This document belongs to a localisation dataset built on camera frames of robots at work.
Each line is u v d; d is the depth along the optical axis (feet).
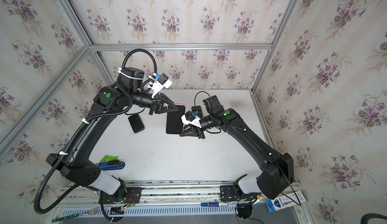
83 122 1.34
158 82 1.68
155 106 1.66
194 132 2.02
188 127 2.11
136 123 3.23
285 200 2.33
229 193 2.40
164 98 1.79
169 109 1.85
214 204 2.28
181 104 1.85
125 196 2.34
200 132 1.93
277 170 1.27
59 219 2.21
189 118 1.81
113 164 2.65
